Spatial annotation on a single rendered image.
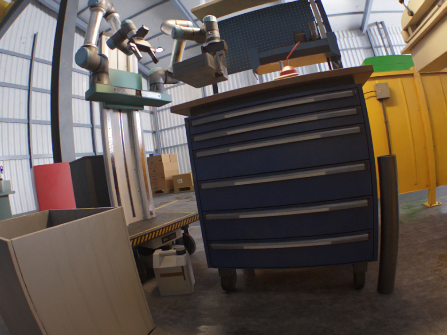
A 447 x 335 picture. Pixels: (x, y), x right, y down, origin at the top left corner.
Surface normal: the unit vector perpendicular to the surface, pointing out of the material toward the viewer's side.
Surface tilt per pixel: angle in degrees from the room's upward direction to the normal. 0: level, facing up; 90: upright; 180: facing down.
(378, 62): 85
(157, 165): 90
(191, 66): 90
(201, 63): 90
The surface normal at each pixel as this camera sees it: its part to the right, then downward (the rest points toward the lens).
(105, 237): 0.94, -0.13
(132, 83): 0.83, -0.11
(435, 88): -0.31, 0.07
